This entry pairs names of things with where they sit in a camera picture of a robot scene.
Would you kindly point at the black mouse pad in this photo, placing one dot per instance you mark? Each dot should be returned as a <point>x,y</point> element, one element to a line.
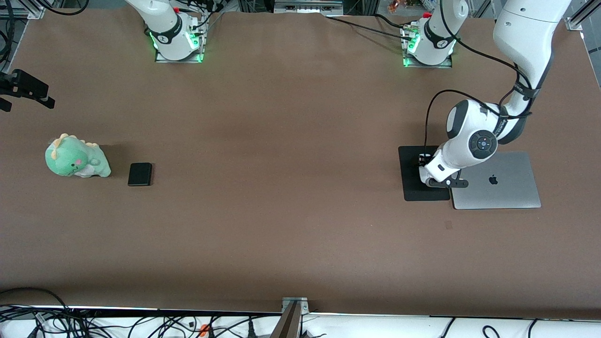
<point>413,188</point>

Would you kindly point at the aluminium frame profile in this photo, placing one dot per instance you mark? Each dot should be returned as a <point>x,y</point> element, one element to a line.
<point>28,14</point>
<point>582,19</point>

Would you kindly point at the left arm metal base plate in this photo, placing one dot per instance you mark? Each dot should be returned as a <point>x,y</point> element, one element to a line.
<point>422,65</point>

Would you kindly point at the green dinosaur plush toy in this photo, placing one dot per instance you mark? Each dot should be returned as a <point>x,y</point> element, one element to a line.
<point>75,159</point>

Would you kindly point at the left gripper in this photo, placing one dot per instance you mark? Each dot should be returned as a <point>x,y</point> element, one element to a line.
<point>421,162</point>

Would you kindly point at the dark metal post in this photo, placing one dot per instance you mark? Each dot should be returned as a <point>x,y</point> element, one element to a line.
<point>287,326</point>

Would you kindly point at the orange patterned object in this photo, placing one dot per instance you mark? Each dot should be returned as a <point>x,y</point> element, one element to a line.
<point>394,5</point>

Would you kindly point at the metal table edge bracket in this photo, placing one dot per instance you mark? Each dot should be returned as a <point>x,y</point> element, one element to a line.
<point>303,307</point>

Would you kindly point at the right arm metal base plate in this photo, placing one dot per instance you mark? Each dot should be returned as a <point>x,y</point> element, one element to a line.
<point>165,60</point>

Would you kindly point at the silver closed laptop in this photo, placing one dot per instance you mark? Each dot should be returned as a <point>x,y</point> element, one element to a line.
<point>512,188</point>

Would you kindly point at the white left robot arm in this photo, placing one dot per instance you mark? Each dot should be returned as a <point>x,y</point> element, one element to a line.
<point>526,28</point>

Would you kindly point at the grey metal box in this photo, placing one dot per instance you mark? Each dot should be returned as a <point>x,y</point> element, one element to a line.
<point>307,7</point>

